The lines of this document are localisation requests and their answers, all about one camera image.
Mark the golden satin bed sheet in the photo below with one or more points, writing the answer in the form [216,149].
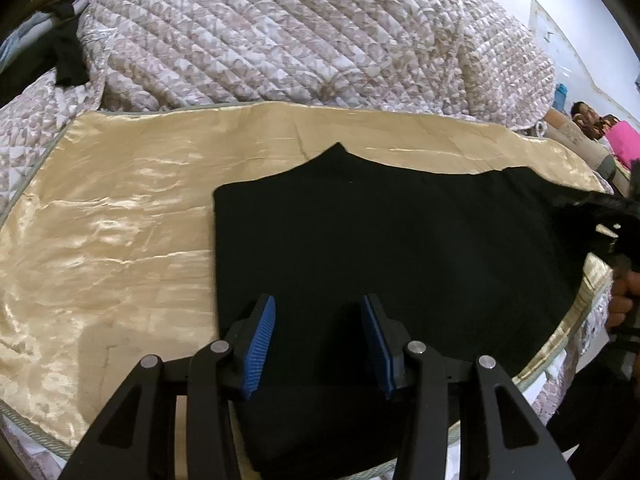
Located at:
[115,220]

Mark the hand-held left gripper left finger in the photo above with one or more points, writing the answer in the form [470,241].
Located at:
[260,345]

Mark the floral quilted blanket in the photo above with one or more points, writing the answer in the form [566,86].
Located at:
[280,35]

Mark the person's right hand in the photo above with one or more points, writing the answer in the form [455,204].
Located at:
[621,300]

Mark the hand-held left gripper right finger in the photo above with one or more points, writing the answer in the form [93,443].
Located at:
[377,350]

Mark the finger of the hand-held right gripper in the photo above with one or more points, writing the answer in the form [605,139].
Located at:
[585,204]

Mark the pink cloth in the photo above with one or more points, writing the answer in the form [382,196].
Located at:
[624,141]

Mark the black pants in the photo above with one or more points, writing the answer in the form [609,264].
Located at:
[400,245]

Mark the dark crumpled garment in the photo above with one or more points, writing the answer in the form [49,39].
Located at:
[72,55]

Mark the person's dark clothing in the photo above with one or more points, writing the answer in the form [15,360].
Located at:
[595,410]

